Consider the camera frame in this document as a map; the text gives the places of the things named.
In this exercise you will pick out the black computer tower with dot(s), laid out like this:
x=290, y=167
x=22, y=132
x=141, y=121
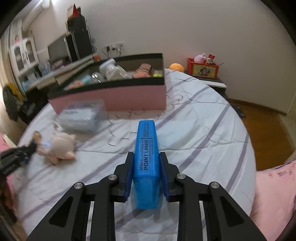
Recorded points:
x=76, y=26

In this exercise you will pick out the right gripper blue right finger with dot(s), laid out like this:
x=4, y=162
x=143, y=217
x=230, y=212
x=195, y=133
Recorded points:
x=164, y=174

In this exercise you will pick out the teal round case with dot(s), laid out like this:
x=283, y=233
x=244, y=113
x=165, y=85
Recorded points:
x=87, y=80

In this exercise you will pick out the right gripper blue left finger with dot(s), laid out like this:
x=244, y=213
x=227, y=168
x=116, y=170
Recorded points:
x=129, y=167

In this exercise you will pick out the white air conditioner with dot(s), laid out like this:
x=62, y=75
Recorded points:
x=33, y=14

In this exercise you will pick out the dark jacket on chair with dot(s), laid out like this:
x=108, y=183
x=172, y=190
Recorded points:
x=13, y=101

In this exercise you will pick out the pink plush in crate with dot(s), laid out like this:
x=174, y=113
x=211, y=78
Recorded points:
x=200, y=58

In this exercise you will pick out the red crate with picture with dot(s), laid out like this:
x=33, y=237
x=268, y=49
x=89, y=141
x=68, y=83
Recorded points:
x=204, y=70

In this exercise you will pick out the black floor scale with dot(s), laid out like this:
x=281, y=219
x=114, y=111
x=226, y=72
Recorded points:
x=238, y=110

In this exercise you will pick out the pink pig doll figure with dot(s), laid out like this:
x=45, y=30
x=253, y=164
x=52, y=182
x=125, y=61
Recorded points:
x=60, y=147

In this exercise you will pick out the orange octopus plush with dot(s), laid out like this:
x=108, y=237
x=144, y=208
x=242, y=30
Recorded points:
x=176, y=67

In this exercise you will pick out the yellow point liner highlighter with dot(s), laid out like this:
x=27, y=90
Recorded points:
x=157, y=73

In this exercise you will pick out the red white calendar stand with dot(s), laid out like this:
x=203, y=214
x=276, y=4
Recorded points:
x=73, y=11

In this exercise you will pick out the white handheld device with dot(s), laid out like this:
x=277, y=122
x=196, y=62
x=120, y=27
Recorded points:
x=111, y=71

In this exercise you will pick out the white striped bed quilt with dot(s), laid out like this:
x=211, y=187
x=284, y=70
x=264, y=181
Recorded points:
x=199, y=131

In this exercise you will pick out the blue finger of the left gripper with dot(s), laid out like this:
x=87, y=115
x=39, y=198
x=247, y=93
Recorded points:
x=29, y=150

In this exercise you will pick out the pink black storage box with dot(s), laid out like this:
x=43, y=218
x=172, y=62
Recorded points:
x=125, y=94

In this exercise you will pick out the black computer monitor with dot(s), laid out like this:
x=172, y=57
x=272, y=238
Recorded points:
x=58, y=50

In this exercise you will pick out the clear plastic wipes pack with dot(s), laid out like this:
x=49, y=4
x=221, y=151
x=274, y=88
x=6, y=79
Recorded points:
x=82, y=116

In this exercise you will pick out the rose gold metallic cylinder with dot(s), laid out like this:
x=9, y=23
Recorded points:
x=143, y=71

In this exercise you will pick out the blue point liner highlighter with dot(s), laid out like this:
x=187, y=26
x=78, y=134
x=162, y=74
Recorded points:
x=146, y=173

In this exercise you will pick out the white wall power strip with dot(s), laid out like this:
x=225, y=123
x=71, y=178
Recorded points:
x=119, y=46

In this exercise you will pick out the white glass door cabinet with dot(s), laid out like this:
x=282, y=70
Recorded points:
x=23, y=56

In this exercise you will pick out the white desk with drawers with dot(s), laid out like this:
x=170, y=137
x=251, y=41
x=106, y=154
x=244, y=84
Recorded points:
x=50, y=78

